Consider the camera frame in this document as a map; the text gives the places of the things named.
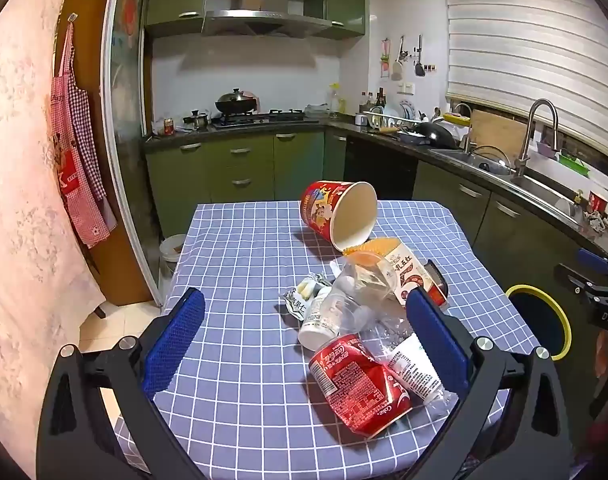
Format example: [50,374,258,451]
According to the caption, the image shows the blue checked tablecloth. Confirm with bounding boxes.
[111,200,542,480]

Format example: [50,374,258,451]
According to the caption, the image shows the steel kitchen faucet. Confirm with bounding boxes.
[513,98,560,177]

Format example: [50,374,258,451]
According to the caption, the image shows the orange ribbed plastic wrapper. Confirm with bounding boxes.
[344,237,403,268]

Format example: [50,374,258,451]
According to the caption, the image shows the green lower cabinets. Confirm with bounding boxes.
[144,129,608,421]

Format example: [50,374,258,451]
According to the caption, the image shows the dark red tin can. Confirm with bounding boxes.
[425,259,451,309]

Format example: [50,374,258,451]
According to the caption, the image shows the glass pot lid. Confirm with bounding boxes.
[466,145,513,176]

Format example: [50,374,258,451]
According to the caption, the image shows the white bucket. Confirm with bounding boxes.
[159,233,187,264]

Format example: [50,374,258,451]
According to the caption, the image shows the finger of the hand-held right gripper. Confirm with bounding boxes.
[578,247,608,277]
[554,262,608,306]

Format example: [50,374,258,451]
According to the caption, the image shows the steel range hood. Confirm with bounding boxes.
[202,9,335,39]

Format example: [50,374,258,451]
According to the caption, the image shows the black frying pan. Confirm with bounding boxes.
[408,120,458,150]

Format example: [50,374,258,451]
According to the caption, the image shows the white window blind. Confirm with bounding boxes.
[441,0,608,156]

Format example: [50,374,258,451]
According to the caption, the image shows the steel kitchen sink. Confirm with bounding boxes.
[430,147,586,217]

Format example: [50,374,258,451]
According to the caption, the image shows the black gas stove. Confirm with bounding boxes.
[213,108,321,126]

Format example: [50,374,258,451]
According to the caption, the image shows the sliding glass door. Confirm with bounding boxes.
[100,0,165,307]

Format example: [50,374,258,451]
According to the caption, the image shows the yellow rimmed dark trash can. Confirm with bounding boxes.
[504,284,573,362]

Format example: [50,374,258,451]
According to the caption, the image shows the white red printed carton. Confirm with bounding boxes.
[384,246,447,308]

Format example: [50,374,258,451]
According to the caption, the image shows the dark kitchen countertop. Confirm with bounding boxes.
[142,114,608,263]

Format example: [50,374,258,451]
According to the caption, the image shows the crushed red soda can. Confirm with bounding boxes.
[308,333,415,439]

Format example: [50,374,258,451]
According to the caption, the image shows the white hanging spatula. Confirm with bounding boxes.
[391,35,407,82]

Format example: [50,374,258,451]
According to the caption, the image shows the clear plastic cup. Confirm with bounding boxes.
[333,259,399,313]

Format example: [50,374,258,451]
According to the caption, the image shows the green plastic tray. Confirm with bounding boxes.
[557,152,591,174]

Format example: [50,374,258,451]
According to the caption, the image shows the red checked apron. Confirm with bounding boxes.
[50,22,113,250]

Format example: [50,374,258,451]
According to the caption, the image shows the red instant noodle cup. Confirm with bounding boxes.
[300,180,378,252]

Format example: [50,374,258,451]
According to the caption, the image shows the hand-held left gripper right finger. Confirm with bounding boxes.
[405,287,577,480]

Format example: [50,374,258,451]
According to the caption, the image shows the group of sauce bottles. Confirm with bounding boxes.
[358,87,387,114]

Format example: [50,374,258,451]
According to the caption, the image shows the dish rack with dishes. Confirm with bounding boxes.
[360,101,425,132]

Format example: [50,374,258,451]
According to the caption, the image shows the clear bottle with white label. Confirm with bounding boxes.
[363,317,445,405]

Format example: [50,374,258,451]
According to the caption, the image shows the black wok with steel lid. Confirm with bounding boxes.
[214,88,261,115]

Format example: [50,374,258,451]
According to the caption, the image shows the silver white wrapper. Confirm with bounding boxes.
[282,271,333,322]

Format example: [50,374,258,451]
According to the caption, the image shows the wooden cutting board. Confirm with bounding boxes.
[468,108,528,161]

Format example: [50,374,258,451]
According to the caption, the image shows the white capped plastic bottle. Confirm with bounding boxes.
[298,291,361,352]

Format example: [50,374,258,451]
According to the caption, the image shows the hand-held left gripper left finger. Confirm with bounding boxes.
[36,287,207,480]

